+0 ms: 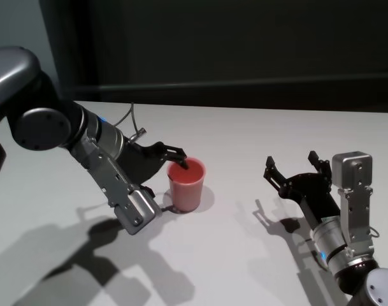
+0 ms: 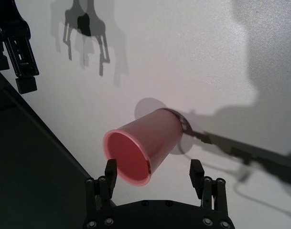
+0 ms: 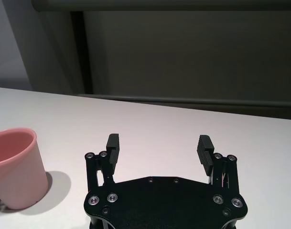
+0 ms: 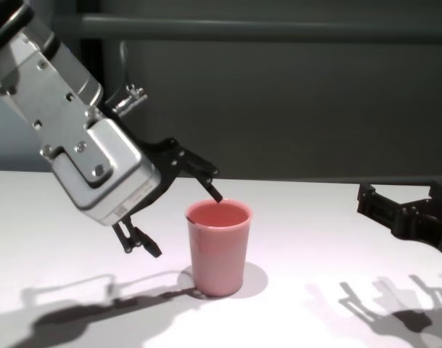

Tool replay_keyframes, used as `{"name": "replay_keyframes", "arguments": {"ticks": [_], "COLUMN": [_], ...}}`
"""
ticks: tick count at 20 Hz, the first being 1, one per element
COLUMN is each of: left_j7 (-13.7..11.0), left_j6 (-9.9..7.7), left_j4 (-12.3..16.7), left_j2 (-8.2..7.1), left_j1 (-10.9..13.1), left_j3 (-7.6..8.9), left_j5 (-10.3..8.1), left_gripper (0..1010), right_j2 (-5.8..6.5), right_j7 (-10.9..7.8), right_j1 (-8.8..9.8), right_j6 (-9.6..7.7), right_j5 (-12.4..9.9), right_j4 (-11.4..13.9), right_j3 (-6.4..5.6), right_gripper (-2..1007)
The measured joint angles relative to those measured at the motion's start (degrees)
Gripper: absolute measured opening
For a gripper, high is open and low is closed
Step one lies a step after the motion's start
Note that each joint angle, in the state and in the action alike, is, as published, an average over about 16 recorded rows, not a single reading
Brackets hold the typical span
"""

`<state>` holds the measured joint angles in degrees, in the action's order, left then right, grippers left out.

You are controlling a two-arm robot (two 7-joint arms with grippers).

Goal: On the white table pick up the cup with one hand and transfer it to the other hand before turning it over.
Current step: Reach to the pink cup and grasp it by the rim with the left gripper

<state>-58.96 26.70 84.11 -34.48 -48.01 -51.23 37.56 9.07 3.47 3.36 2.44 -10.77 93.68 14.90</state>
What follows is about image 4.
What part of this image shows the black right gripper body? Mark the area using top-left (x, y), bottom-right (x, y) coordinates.
top-left (412, 197), bottom-right (442, 260)

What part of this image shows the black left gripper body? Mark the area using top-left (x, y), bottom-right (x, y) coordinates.
top-left (102, 103), bottom-right (188, 218)

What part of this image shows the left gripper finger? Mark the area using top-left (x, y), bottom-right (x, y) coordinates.
top-left (111, 213), bottom-right (163, 259)
top-left (176, 146), bottom-right (224, 204)

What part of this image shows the pink plastic cup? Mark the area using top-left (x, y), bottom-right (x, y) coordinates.
top-left (185, 198), bottom-right (252, 298)

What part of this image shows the thick grey horizontal pipe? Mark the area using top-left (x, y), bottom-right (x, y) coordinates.
top-left (75, 14), bottom-right (442, 41)

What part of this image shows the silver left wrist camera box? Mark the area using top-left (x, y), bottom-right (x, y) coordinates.
top-left (48, 117), bottom-right (162, 227)

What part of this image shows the grey left arm cable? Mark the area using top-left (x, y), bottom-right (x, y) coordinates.
top-left (111, 38), bottom-right (149, 116)

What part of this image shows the black frame post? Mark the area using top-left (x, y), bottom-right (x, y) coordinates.
top-left (83, 39), bottom-right (110, 109)

